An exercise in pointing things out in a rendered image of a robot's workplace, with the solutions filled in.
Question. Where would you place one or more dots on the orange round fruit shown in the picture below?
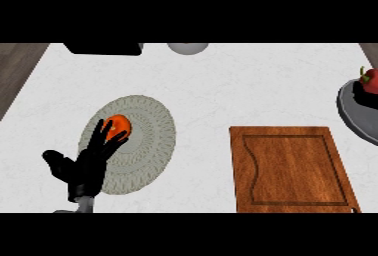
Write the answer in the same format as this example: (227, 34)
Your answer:
(119, 126)

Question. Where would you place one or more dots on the brown wooden cutting board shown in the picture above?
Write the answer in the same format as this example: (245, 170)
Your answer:
(289, 168)

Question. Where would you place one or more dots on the black appliance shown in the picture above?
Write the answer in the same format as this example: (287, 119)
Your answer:
(103, 48)

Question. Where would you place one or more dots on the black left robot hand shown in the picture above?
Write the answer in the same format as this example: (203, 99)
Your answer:
(88, 166)

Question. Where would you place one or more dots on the red bell pepper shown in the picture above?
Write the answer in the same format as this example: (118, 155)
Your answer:
(369, 80)

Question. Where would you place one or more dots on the round grey woven placemat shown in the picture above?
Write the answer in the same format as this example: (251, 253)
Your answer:
(141, 143)

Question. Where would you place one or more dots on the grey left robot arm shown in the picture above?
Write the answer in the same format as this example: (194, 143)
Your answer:
(82, 206)

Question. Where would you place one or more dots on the pale grey round bowl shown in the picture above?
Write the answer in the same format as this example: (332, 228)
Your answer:
(186, 47)

